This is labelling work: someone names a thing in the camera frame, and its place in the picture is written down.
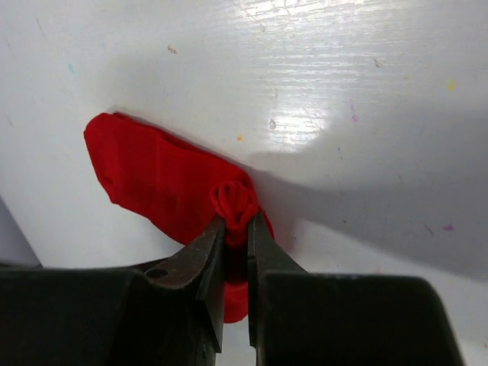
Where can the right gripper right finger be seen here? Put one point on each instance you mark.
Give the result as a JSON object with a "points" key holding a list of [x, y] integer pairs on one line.
{"points": [[302, 318]]}

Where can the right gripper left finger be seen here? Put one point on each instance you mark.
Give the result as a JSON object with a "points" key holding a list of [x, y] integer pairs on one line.
{"points": [[167, 312]]}

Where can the red Christmas sock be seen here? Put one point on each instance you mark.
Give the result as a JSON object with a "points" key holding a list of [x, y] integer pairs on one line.
{"points": [[179, 188]]}

